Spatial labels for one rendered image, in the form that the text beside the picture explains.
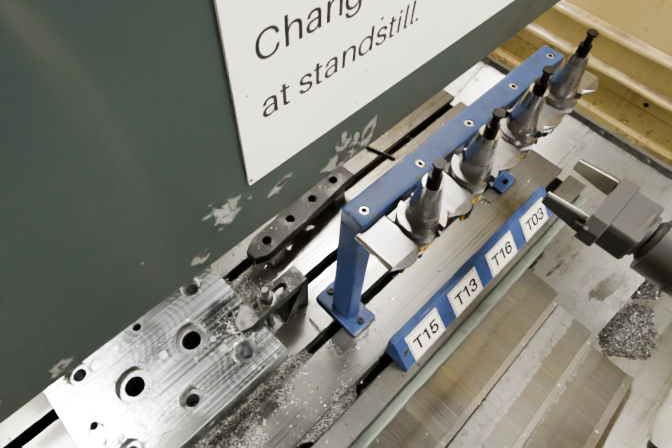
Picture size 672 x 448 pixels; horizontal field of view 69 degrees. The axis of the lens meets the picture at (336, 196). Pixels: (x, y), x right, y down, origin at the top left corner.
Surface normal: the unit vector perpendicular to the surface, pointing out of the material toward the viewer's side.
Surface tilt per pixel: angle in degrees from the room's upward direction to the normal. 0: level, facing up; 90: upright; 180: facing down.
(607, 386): 8
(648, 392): 17
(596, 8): 90
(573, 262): 24
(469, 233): 0
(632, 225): 0
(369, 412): 0
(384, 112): 90
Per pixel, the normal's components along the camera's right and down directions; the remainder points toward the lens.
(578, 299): -0.26, -0.29
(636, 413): -0.17, -0.72
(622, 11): -0.72, 0.56
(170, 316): 0.04, -0.56
